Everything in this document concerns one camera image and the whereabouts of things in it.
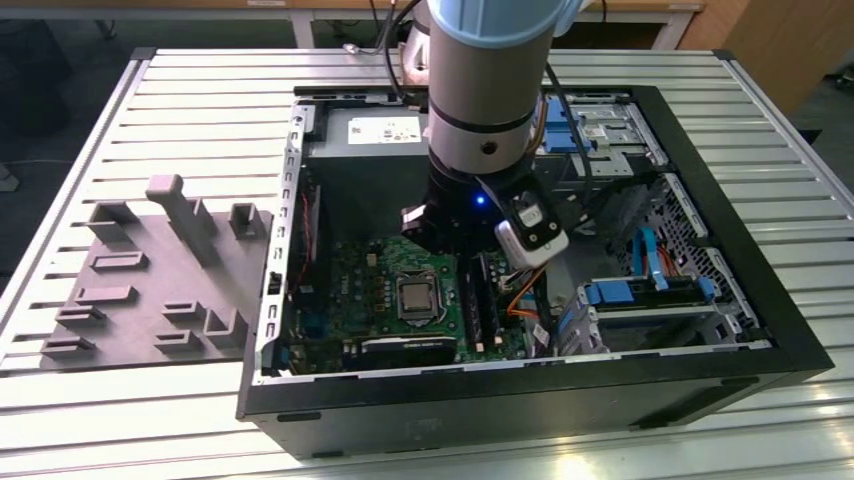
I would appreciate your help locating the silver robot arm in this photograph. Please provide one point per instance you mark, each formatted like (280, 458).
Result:
(487, 75)

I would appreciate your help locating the silver CPU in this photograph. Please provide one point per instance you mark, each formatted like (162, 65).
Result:
(417, 296)

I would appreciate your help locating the grey power supply unit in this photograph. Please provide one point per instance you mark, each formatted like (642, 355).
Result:
(361, 190)

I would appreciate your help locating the green motherboard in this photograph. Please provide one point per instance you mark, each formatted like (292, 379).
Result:
(354, 265)

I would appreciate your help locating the blue plastic drive latch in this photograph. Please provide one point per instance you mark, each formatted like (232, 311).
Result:
(563, 135)

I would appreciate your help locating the metal drive cage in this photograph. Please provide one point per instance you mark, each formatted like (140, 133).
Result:
(614, 165)

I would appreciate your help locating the black graphics card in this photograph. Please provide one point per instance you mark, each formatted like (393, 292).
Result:
(401, 350)

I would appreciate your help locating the blue disk carrier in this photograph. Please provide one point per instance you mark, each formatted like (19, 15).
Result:
(614, 292)

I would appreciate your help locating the black open PC case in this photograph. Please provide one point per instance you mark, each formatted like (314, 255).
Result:
(534, 415)

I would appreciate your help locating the grey parts rack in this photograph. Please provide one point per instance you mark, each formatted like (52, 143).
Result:
(167, 300)

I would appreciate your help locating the wooden cabinet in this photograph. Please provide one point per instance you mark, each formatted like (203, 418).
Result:
(767, 45)

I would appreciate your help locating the black wrist camera block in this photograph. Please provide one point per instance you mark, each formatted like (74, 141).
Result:
(419, 221)

